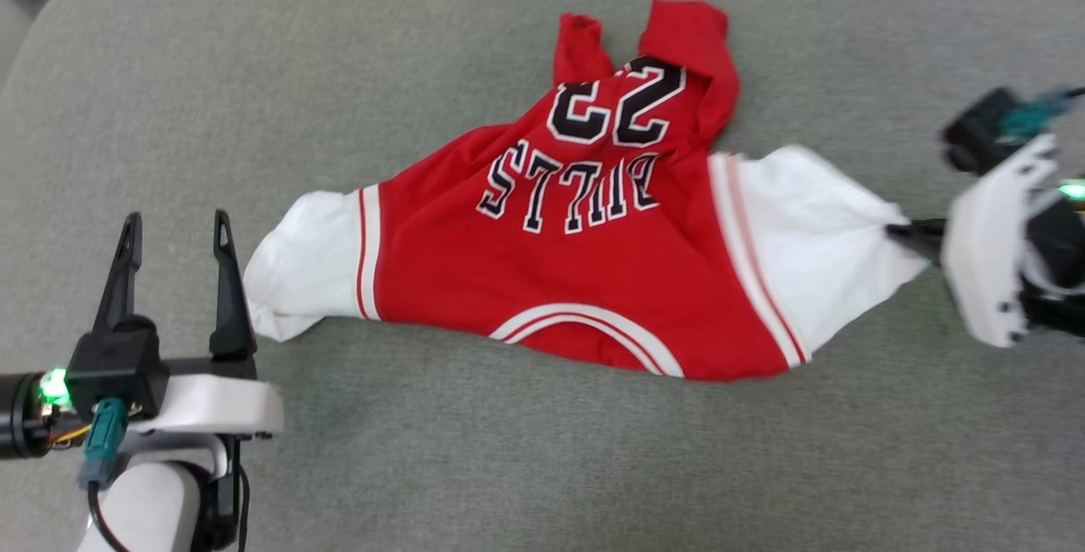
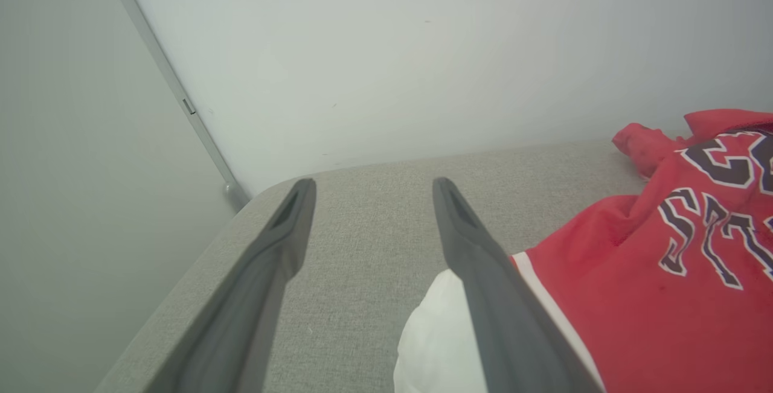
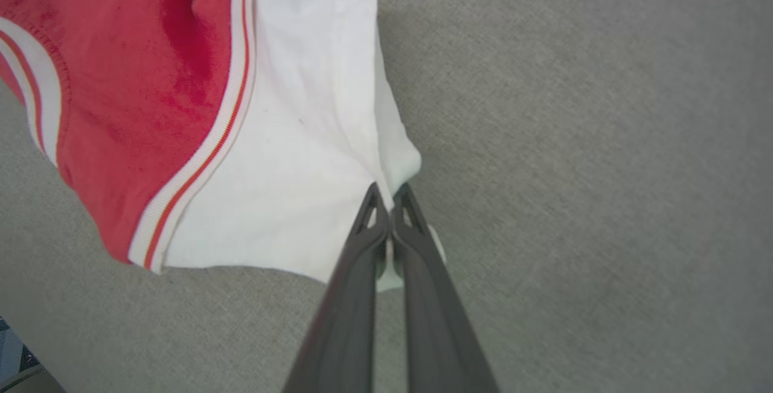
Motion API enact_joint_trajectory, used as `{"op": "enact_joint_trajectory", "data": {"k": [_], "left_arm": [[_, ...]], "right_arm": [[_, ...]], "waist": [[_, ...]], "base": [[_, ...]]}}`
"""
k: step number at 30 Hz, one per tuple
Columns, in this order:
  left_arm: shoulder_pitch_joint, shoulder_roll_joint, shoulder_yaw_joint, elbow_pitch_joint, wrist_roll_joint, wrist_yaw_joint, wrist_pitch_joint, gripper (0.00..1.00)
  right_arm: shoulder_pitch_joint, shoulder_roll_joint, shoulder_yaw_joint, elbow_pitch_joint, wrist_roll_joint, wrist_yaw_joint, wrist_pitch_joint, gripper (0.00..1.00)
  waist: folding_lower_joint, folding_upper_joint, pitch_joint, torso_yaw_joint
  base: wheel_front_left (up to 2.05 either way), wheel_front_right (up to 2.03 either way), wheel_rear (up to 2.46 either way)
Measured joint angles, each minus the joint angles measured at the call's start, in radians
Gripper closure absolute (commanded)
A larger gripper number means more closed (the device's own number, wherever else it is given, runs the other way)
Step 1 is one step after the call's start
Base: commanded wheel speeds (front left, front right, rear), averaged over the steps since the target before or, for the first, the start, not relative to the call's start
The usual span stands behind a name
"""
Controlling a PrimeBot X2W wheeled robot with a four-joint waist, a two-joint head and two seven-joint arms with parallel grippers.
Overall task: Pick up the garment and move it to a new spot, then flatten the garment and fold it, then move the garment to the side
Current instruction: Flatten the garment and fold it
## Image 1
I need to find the teal camera connector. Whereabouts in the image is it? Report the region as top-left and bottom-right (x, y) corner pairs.
(1000, 87), (1084, 142)
(79, 398), (130, 489)

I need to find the teal left camera connector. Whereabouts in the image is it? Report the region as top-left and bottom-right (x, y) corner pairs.
(79, 398), (130, 489)

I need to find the teal right camera connector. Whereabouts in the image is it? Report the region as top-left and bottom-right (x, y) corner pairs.
(1000, 87), (1084, 142)

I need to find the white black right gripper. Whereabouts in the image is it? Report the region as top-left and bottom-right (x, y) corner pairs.
(886, 135), (1060, 348)

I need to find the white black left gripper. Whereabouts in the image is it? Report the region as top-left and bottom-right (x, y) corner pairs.
(92, 210), (285, 438)

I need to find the red and white basketball jersey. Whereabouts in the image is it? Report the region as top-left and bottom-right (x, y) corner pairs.
(243, 0), (932, 383)

